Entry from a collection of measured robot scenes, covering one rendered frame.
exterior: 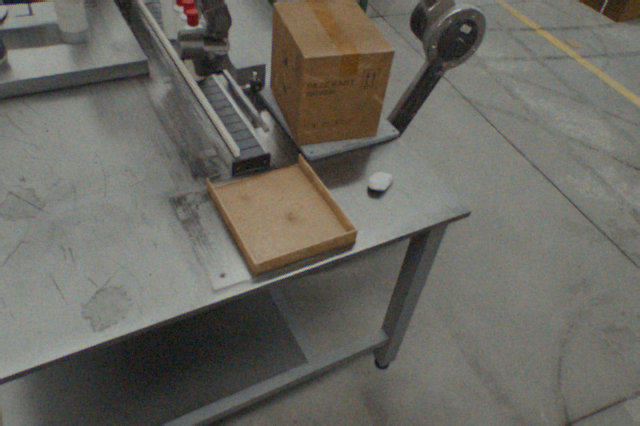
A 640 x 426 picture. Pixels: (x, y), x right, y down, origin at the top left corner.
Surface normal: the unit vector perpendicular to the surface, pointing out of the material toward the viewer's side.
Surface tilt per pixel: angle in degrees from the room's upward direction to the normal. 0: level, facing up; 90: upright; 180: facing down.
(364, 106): 90
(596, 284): 0
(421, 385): 0
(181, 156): 0
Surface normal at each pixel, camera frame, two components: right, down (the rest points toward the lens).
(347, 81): 0.30, 0.70
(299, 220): 0.09, -0.70
